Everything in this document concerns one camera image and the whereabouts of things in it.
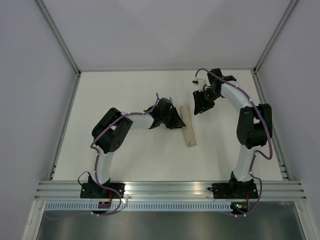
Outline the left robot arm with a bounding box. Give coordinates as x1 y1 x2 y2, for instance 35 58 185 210
90 97 186 198

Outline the right aluminium frame post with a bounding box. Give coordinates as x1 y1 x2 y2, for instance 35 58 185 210
252 0 300 74

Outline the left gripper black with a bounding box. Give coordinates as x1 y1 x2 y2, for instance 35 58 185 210
161 107 185 131

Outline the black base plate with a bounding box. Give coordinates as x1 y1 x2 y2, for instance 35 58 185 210
80 182 125 199
207 181 259 200

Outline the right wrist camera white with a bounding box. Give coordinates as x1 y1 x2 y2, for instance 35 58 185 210
192 77 208 92

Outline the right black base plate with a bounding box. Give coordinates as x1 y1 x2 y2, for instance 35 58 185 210
207 181 259 200

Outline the left aluminium frame post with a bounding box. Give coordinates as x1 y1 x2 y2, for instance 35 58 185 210
33 0 82 77

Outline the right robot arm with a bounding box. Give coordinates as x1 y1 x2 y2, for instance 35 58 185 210
193 68 273 198

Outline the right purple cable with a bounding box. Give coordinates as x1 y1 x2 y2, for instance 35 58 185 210
194 68 273 218

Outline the aluminium rail front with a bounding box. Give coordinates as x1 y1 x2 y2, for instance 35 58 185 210
33 180 307 202

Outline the aluminium frame post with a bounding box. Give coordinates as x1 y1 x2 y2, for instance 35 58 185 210
33 0 82 77
252 0 300 74

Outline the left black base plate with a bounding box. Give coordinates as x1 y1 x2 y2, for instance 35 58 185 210
80 182 125 199

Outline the white slotted cable duct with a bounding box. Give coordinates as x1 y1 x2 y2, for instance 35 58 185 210
44 200 232 212

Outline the beige cloth napkin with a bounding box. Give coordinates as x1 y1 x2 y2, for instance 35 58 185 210
179 104 197 148

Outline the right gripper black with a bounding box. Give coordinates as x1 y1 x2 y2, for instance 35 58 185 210
192 88 221 115

